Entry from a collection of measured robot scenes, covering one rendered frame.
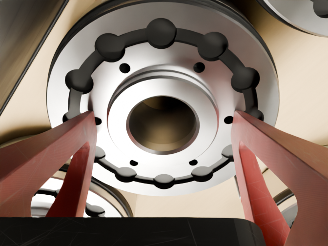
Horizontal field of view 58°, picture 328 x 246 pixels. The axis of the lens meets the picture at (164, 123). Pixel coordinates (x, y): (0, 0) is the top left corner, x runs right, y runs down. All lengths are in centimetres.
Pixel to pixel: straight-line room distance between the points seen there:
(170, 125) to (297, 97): 7
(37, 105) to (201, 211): 13
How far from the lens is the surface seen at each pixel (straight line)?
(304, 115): 18
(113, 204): 17
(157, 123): 15
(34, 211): 18
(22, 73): 17
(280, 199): 19
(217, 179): 16
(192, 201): 22
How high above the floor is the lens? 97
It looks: 54 degrees down
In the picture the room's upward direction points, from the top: 180 degrees counter-clockwise
